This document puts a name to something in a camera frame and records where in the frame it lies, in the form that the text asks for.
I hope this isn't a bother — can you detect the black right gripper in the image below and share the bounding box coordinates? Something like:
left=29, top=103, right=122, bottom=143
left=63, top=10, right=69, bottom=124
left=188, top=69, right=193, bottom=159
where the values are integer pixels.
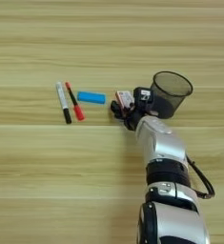
left=110, top=100, right=159, bottom=132

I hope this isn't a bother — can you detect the small red and white box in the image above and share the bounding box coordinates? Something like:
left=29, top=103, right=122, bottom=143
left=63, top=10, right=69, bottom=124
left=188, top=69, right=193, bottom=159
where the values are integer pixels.
left=114, top=90, right=135, bottom=110

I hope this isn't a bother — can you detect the blue rectangular eraser block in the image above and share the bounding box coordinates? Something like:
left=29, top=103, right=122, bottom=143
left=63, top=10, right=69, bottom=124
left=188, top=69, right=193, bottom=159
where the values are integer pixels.
left=76, top=91, right=107, bottom=106

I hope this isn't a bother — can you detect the red marker pen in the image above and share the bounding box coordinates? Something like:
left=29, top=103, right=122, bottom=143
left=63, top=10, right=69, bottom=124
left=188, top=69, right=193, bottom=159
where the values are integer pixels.
left=64, top=81, right=87, bottom=122

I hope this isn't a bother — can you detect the silver marker with black cap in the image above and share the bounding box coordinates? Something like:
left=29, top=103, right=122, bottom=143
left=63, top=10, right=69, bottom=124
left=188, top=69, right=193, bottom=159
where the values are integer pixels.
left=55, top=81, right=73, bottom=125

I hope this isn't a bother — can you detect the black box with white label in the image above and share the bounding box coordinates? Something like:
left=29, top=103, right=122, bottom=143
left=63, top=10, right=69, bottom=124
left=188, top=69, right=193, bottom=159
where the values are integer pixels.
left=132, top=86, right=155, bottom=111

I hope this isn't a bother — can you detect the black mesh pen cup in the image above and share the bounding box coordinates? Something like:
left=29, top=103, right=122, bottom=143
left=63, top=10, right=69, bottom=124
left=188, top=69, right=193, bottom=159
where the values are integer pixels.
left=149, top=70, right=194, bottom=120

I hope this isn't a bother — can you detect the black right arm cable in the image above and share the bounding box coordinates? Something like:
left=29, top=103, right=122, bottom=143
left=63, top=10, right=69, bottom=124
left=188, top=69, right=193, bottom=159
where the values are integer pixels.
left=185, top=154, right=216, bottom=200

